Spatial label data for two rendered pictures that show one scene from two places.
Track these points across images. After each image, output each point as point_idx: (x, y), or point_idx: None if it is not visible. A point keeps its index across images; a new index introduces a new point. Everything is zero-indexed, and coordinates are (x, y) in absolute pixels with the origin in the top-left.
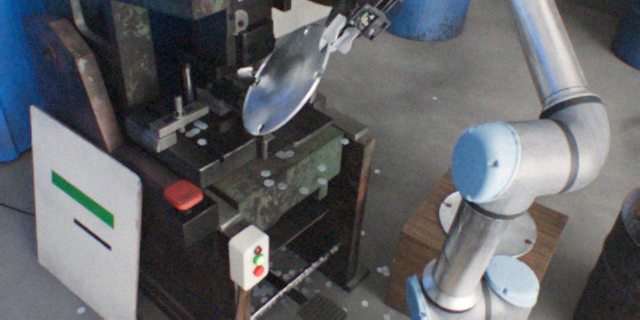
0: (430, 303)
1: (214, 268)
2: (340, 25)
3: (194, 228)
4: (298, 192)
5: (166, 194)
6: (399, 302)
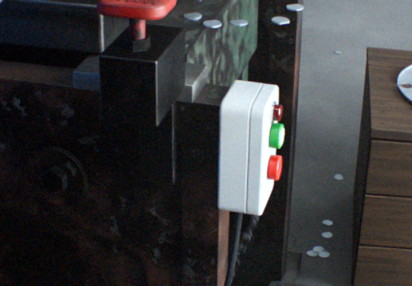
0: None
1: (154, 222)
2: None
3: (165, 77)
4: (230, 68)
5: (109, 3)
6: (378, 274)
